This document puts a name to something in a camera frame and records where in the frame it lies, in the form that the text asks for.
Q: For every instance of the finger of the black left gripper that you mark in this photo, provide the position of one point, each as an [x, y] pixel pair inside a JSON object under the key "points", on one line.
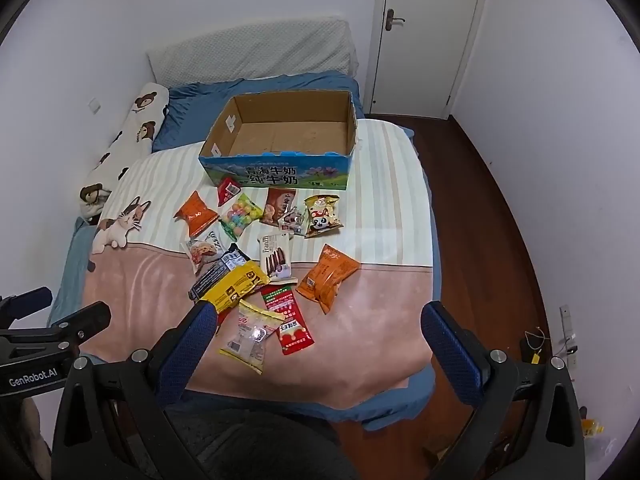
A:
{"points": [[85, 323]]}

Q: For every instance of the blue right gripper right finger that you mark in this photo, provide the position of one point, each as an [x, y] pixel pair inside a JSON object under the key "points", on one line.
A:
{"points": [[457, 351]]}

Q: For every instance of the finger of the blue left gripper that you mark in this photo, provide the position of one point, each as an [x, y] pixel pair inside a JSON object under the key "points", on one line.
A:
{"points": [[16, 307]]}

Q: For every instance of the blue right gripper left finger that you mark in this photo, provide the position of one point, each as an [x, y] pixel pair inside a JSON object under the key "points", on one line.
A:
{"points": [[180, 350]]}

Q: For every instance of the clear yellow pastry bag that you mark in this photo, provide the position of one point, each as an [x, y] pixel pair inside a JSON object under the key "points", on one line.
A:
{"points": [[255, 326]]}

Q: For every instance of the yellow snack packet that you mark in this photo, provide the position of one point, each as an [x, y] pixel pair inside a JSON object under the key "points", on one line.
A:
{"points": [[234, 286]]}

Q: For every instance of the black snack packet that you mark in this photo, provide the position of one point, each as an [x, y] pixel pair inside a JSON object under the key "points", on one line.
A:
{"points": [[228, 261]]}

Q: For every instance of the red spicy strip packet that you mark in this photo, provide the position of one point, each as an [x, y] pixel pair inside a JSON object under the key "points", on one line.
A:
{"points": [[293, 333]]}

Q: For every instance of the orange snack bag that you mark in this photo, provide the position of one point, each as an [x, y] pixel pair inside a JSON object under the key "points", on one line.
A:
{"points": [[197, 215]]}

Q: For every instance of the white chocolate stick packet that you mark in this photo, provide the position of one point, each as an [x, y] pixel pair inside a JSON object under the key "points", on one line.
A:
{"points": [[275, 256]]}

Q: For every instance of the colourful candy ball bag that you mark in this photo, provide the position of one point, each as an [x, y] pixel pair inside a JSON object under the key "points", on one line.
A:
{"points": [[239, 216]]}

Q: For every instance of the orange bread bag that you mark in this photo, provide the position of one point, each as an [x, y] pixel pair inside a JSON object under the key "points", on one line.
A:
{"points": [[323, 280]]}

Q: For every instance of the small red snack packet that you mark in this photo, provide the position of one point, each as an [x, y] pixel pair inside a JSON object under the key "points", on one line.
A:
{"points": [[227, 188]]}

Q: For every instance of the small white cartoon packet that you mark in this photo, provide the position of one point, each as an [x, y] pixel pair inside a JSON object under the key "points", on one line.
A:
{"points": [[293, 222]]}

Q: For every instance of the brown meat snack packet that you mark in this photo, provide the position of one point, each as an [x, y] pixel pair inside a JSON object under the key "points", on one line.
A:
{"points": [[278, 201]]}

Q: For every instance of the yellow panda snack bag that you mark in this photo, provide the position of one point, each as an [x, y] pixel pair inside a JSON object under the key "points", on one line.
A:
{"points": [[321, 214]]}

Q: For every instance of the white nut snack bag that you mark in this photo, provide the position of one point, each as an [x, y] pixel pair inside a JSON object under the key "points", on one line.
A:
{"points": [[206, 248]]}

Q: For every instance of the striped cat blanket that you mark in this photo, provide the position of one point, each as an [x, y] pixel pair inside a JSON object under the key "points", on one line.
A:
{"points": [[369, 342]]}

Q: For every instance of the bear print long pillow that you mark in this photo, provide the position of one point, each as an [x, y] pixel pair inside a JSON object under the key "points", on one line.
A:
{"points": [[133, 142]]}

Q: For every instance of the cardboard milk box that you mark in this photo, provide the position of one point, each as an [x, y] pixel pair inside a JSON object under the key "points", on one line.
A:
{"points": [[283, 139]]}

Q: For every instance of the grey padded headboard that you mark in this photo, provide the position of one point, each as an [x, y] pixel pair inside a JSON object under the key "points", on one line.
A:
{"points": [[257, 51]]}

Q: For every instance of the white door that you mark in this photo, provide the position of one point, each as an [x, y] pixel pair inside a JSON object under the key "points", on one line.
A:
{"points": [[418, 61]]}

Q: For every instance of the wall power outlet right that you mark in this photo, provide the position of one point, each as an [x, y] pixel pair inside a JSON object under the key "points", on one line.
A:
{"points": [[569, 346]]}

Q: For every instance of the wall socket left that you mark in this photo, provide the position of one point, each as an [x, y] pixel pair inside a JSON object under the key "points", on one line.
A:
{"points": [[94, 105]]}

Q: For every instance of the door handle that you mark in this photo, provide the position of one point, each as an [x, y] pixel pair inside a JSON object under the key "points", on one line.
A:
{"points": [[391, 20]]}

